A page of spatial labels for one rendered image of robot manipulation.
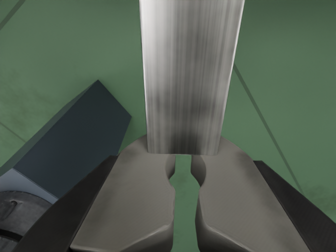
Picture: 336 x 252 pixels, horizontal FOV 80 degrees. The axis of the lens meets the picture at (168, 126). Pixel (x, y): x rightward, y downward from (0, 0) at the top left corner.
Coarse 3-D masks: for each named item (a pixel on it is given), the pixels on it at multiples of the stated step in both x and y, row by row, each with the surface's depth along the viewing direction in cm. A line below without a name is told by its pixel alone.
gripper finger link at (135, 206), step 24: (144, 144) 9; (120, 168) 8; (144, 168) 8; (168, 168) 9; (120, 192) 7; (144, 192) 7; (168, 192) 7; (96, 216) 6; (120, 216) 6; (144, 216) 6; (168, 216) 6; (72, 240) 5; (96, 240) 5; (120, 240) 5; (144, 240) 6; (168, 240) 6
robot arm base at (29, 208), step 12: (0, 192) 51; (12, 192) 50; (24, 192) 51; (0, 204) 48; (12, 204) 49; (24, 204) 49; (36, 204) 50; (48, 204) 52; (0, 216) 46; (12, 216) 47; (24, 216) 48; (36, 216) 49; (0, 228) 45; (12, 228) 46; (24, 228) 47
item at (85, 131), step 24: (96, 96) 89; (72, 120) 70; (96, 120) 81; (120, 120) 96; (24, 144) 75; (48, 144) 57; (72, 144) 65; (96, 144) 74; (120, 144) 87; (0, 168) 63; (24, 168) 49; (48, 168) 54; (72, 168) 60; (48, 192) 51
